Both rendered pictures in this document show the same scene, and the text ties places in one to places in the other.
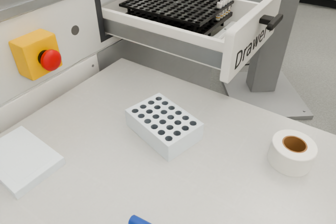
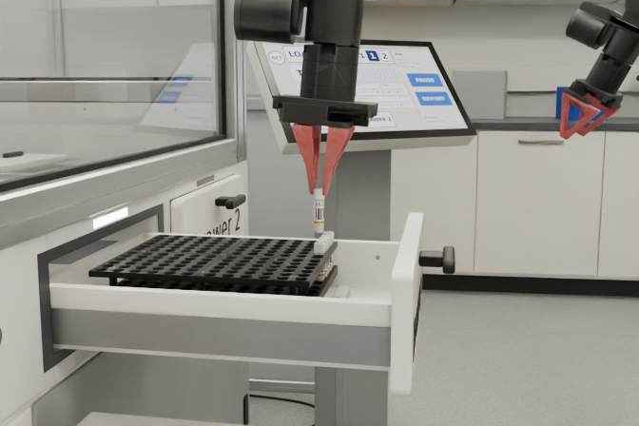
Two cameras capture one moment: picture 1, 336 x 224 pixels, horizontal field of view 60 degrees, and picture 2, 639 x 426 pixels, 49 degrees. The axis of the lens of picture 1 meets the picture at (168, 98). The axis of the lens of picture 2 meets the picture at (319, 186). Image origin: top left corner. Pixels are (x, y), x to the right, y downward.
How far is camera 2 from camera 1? 19 cm
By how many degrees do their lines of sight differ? 36
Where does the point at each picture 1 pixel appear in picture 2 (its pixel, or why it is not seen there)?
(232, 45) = (410, 300)
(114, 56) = (68, 411)
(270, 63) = (363, 411)
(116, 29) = (92, 330)
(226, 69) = (403, 359)
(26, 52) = not seen: outside the picture
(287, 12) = not seen: hidden behind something
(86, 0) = (22, 261)
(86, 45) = (13, 380)
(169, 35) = (246, 315)
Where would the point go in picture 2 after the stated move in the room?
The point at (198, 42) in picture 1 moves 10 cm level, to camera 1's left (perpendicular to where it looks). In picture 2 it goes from (323, 316) to (212, 332)
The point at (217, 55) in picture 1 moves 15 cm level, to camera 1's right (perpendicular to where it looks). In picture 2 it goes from (373, 336) to (513, 314)
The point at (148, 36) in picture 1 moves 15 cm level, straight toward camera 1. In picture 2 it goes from (187, 329) to (250, 392)
